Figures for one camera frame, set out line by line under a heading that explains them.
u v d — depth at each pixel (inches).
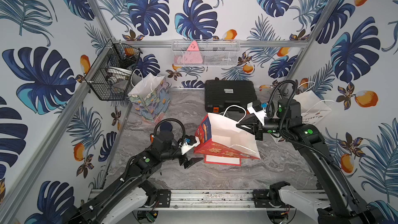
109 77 33.1
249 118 23.7
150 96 33.1
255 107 20.9
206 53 36.4
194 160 24.6
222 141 33.7
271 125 21.8
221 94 45.5
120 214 20.5
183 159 24.9
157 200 28.7
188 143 23.4
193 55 35.4
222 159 33.7
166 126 38.6
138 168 20.2
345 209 14.8
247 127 24.1
